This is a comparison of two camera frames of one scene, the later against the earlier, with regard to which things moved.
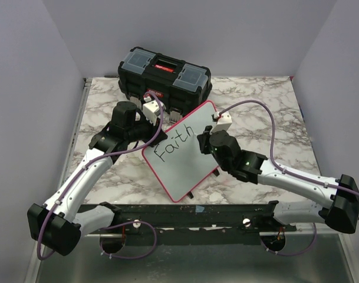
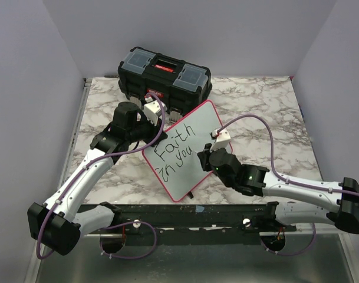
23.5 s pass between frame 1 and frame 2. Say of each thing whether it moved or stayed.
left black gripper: stayed
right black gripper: moved
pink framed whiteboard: stayed
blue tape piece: stayed
